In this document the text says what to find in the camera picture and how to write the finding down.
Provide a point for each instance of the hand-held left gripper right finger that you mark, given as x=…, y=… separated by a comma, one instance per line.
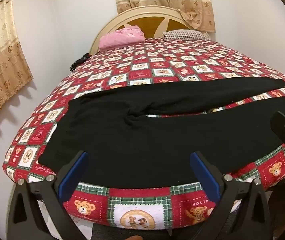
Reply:
x=205, y=178

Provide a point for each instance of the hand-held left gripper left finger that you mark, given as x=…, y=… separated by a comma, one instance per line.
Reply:
x=72, y=178

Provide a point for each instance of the black pants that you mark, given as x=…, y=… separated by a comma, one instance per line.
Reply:
x=145, y=145

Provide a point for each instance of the dark cloth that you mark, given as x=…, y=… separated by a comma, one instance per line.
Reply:
x=80, y=60

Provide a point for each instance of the red checked printed blanket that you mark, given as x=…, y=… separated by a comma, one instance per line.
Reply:
x=157, y=62

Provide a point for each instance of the striped pillow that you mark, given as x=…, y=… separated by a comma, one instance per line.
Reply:
x=186, y=34

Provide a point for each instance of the pink pillow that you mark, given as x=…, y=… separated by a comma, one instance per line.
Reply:
x=121, y=37

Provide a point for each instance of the cream wooden headboard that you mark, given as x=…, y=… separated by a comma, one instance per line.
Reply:
x=147, y=17

